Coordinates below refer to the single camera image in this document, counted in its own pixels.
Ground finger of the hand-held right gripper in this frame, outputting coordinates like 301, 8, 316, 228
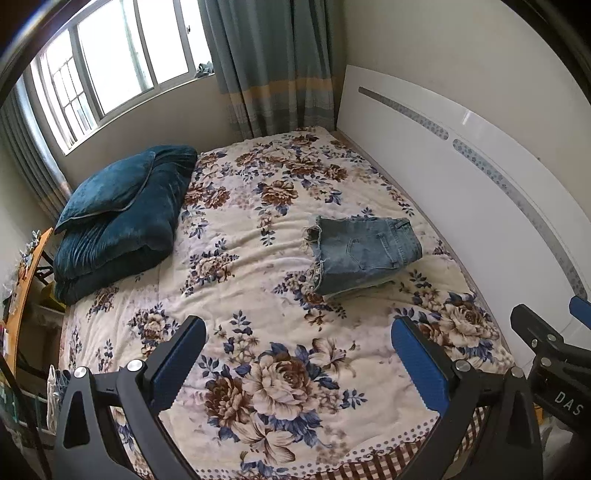
510, 304, 568, 363
569, 295, 591, 321

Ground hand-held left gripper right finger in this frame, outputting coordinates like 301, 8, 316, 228
392, 316, 544, 480

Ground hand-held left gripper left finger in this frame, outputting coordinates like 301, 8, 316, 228
53, 316, 208, 480

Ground ripped denim shorts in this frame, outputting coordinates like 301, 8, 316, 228
302, 216, 423, 296

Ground floral bed blanket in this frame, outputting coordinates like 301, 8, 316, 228
60, 127, 515, 480

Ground stack of folded clothes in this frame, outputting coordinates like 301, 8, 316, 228
46, 364, 70, 428

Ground folded blue velvet comforter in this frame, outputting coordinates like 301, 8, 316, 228
53, 145, 199, 305

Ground yellow box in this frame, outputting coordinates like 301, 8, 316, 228
39, 284, 65, 315

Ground orange wooden desk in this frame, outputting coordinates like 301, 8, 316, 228
0, 227, 54, 374

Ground teal metal rack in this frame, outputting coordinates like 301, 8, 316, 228
0, 383, 51, 432

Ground blue velvet pillow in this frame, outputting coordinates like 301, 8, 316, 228
54, 150, 157, 234

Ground white bed headboard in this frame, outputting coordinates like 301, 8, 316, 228
335, 65, 591, 370

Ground grey striped curtain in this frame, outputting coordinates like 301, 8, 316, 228
0, 76, 72, 222

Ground window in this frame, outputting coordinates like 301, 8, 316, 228
28, 0, 215, 155

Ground teal striped curtain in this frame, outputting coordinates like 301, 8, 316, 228
198, 0, 347, 139

